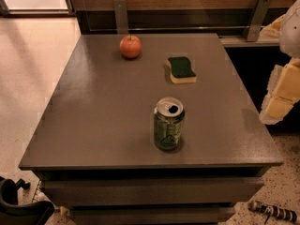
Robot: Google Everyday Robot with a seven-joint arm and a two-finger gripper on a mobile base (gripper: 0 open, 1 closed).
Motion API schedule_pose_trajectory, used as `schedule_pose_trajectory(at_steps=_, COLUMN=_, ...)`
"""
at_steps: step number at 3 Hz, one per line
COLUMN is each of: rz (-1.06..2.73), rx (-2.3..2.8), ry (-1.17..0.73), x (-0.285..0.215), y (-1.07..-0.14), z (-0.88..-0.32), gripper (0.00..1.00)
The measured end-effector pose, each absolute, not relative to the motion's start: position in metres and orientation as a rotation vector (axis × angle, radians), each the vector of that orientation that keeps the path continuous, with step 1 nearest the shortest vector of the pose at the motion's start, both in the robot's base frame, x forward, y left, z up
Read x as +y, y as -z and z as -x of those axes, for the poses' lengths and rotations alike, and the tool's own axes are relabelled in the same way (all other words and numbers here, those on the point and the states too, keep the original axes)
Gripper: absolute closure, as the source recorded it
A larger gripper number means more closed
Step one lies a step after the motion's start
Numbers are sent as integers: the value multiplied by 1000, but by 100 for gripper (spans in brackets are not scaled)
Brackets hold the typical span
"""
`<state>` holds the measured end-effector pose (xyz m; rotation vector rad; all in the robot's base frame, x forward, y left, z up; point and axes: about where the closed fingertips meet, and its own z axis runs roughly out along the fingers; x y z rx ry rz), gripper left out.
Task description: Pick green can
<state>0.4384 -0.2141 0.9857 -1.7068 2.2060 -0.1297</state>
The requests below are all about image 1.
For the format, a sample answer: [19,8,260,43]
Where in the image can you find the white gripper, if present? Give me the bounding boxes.
[259,0,300,125]

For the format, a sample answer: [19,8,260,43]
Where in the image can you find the green soda can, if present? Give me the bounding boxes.
[154,97,185,151]

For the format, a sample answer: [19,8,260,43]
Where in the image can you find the yellow green sponge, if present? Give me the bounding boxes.
[166,56,197,84]

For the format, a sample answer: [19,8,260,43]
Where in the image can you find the red apple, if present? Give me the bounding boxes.
[119,35,143,59]

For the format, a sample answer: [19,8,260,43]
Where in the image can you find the grey drawer cabinet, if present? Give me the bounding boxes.
[20,34,282,225]

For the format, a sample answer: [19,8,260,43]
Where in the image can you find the black chair base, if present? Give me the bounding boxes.
[0,175,56,225]

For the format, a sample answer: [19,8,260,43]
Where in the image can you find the wooden wall shelf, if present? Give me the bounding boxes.
[218,35,281,49]

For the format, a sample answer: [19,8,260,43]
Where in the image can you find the right metal bracket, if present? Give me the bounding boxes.
[243,0,272,41]

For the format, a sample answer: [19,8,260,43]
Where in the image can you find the metal bracket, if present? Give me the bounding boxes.
[113,0,128,34]
[243,0,272,41]

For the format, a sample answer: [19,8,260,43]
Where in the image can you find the black white striped handle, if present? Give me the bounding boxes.
[247,200,300,224]

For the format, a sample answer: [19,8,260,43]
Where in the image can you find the left metal bracket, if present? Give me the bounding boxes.
[113,0,128,34]

